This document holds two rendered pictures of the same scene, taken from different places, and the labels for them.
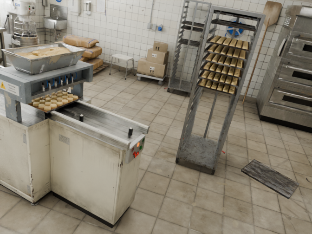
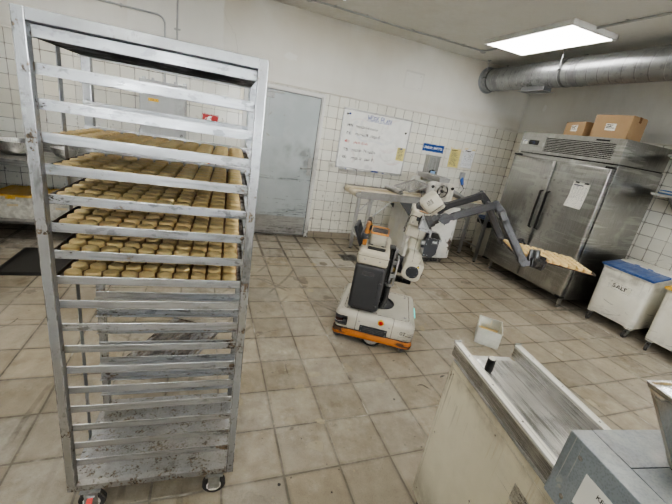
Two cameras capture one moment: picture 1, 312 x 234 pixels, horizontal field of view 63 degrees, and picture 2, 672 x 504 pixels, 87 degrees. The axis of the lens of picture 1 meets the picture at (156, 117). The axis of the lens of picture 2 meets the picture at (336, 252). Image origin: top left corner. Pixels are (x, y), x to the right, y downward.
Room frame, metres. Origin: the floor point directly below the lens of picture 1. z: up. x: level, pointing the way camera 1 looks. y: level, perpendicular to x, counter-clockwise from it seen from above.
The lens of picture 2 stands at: (2.95, 0.83, 1.66)
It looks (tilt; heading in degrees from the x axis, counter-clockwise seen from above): 19 degrees down; 237
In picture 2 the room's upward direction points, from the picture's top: 10 degrees clockwise
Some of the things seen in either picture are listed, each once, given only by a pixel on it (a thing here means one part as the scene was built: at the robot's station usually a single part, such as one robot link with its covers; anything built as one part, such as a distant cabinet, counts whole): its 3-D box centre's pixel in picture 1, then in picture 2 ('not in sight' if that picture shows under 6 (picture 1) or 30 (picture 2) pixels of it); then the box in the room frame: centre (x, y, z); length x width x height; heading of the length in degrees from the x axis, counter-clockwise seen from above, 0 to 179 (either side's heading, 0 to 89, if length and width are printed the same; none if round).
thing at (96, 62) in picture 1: (89, 62); not in sight; (5.56, 1.69, 0.19); 0.72 x 0.42 x 0.15; 173
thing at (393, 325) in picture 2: not in sight; (375, 313); (1.00, -1.32, 0.16); 0.67 x 0.64 x 0.25; 139
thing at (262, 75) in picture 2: (192, 92); (243, 306); (2.55, -0.34, 0.97); 0.03 x 0.03 x 1.70; 75
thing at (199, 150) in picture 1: (216, 92); (165, 287); (2.79, -0.64, 0.93); 0.64 x 0.51 x 1.78; 165
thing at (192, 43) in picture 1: (190, 42); not in sight; (5.28, -0.42, 1.05); 0.60 x 0.40 x 0.01; 171
